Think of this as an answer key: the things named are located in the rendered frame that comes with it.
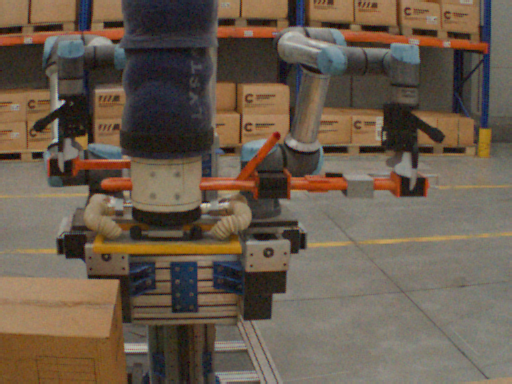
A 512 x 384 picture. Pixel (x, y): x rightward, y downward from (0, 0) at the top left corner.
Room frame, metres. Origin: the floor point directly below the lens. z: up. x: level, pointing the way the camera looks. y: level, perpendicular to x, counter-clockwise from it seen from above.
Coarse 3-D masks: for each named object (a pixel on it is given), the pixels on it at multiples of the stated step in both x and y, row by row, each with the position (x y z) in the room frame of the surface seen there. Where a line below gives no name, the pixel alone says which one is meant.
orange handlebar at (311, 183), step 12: (84, 168) 1.95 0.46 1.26; (96, 168) 1.95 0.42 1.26; (108, 168) 1.95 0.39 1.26; (120, 168) 1.96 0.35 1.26; (108, 180) 1.71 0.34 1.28; (120, 180) 1.72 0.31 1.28; (204, 180) 1.74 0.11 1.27; (216, 180) 1.74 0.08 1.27; (252, 180) 1.75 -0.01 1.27; (300, 180) 1.76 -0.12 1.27; (312, 180) 1.72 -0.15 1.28; (324, 180) 1.72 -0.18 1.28; (336, 180) 1.77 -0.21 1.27; (384, 180) 1.78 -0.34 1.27; (312, 192) 1.72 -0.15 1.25; (324, 192) 1.72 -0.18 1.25
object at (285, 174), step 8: (256, 176) 1.70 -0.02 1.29; (264, 176) 1.74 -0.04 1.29; (272, 176) 1.74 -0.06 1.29; (280, 176) 1.74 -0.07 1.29; (288, 176) 1.70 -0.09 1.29; (256, 184) 1.70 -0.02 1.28; (264, 184) 1.69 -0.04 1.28; (272, 184) 1.69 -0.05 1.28; (280, 184) 1.70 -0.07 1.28; (288, 184) 1.70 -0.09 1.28; (256, 192) 1.70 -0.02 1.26; (264, 192) 1.69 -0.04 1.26; (272, 192) 1.69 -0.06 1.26; (280, 192) 1.69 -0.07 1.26; (288, 192) 1.70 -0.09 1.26
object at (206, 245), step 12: (132, 228) 1.61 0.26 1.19; (192, 228) 1.62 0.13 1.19; (96, 240) 1.60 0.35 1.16; (108, 240) 1.58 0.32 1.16; (120, 240) 1.59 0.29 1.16; (132, 240) 1.59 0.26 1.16; (144, 240) 1.60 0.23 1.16; (156, 240) 1.60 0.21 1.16; (168, 240) 1.60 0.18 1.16; (180, 240) 1.61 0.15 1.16; (192, 240) 1.61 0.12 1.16; (204, 240) 1.61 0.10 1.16; (216, 240) 1.61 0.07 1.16; (228, 240) 1.62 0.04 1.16; (96, 252) 1.56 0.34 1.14; (108, 252) 1.56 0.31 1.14; (120, 252) 1.56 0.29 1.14; (132, 252) 1.57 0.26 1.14; (144, 252) 1.57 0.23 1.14; (156, 252) 1.57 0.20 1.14; (168, 252) 1.57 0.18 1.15; (180, 252) 1.58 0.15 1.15; (192, 252) 1.58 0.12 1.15; (204, 252) 1.58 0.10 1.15; (216, 252) 1.58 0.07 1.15; (228, 252) 1.59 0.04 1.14; (240, 252) 1.59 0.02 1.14
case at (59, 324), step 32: (0, 288) 1.78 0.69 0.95; (32, 288) 1.80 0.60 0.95; (64, 288) 1.81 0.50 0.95; (96, 288) 1.83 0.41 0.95; (0, 320) 1.56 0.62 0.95; (32, 320) 1.58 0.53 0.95; (64, 320) 1.59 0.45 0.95; (96, 320) 1.61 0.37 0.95; (0, 352) 1.49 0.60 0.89; (32, 352) 1.50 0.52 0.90; (64, 352) 1.51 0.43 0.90; (96, 352) 1.52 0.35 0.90
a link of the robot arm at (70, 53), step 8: (72, 40) 1.95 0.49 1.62; (64, 48) 1.92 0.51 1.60; (72, 48) 1.92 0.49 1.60; (80, 48) 1.94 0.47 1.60; (64, 56) 1.91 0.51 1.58; (72, 56) 1.92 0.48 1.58; (80, 56) 1.94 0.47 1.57; (64, 64) 1.91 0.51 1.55; (72, 64) 1.92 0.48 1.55; (80, 64) 1.94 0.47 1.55; (64, 72) 1.91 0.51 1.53; (72, 72) 1.92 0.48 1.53; (80, 72) 1.94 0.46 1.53
